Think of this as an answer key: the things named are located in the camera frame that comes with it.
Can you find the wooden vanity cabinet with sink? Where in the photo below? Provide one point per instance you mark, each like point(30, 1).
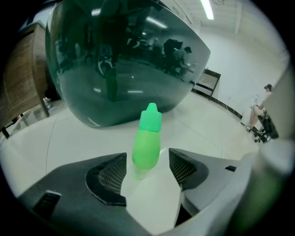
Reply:
point(20, 80)

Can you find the green plastic bottle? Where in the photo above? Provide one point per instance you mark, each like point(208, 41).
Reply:
point(146, 147)

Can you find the ceiling light strip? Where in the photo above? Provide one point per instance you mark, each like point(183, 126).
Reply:
point(207, 9)

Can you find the black office chair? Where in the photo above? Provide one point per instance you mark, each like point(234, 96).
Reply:
point(267, 129)

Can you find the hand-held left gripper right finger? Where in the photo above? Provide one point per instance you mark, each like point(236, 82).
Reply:
point(207, 179)

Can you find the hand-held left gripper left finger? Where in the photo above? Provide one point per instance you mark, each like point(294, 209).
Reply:
point(76, 207)

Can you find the dark green oval bathtub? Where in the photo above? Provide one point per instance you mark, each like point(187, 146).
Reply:
point(92, 103)

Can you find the black metal rack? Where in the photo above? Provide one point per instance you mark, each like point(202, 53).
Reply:
point(210, 78)

